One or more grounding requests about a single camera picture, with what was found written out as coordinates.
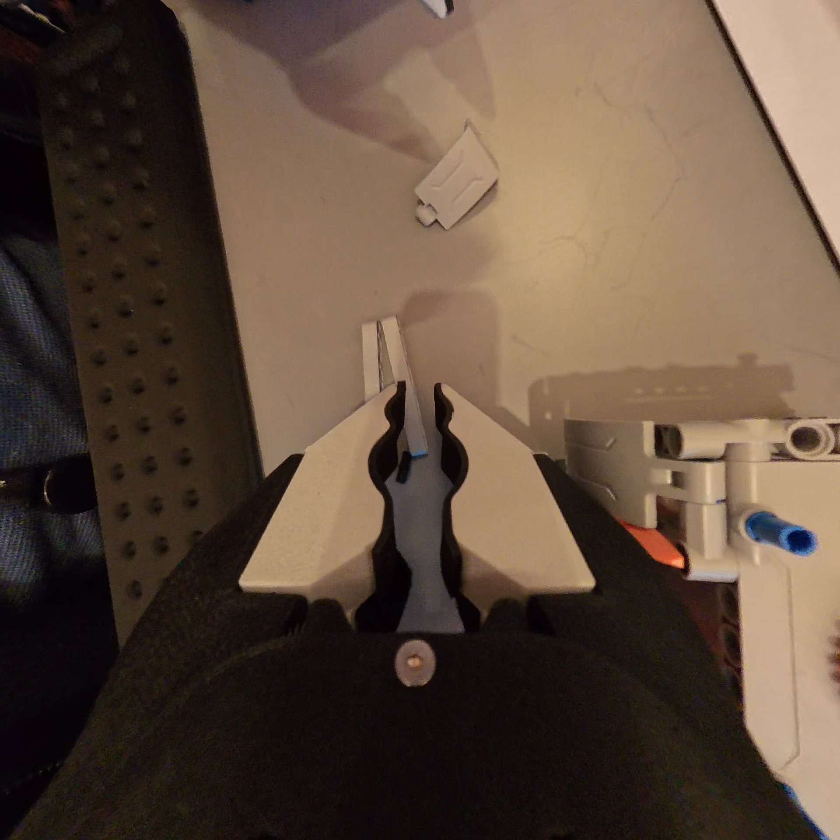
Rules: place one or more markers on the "small grey block panel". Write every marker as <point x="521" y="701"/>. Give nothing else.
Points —
<point x="459" y="177"/>

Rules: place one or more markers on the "small black pin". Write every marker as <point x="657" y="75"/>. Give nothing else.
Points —
<point x="403" y="467"/>

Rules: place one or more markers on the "grey orange toy block model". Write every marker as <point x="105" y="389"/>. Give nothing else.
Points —
<point x="702" y="485"/>

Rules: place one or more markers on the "light grey holed beam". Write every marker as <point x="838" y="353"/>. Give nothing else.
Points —
<point x="371" y="361"/>
<point x="412" y="420"/>

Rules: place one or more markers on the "dark perforated pad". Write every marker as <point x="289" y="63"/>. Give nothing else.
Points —
<point x="131" y="262"/>

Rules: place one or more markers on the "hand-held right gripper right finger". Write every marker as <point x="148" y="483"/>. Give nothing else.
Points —
<point x="525" y="525"/>

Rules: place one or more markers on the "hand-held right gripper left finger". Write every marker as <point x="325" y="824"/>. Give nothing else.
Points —
<point x="315" y="525"/>

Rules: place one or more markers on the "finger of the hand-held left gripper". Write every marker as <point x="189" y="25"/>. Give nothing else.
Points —
<point x="433" y="5"/>

